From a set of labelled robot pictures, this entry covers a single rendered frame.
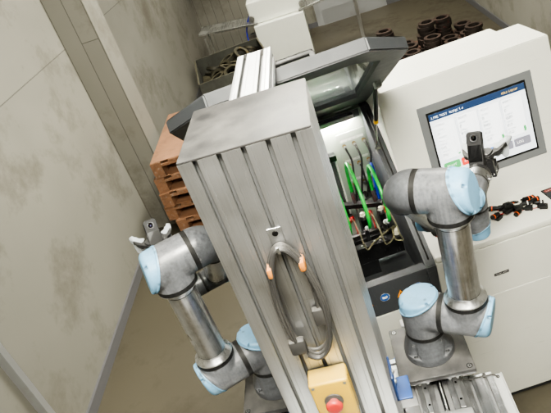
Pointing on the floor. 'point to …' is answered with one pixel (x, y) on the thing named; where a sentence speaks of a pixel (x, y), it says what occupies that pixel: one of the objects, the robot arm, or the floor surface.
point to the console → (523, 38)
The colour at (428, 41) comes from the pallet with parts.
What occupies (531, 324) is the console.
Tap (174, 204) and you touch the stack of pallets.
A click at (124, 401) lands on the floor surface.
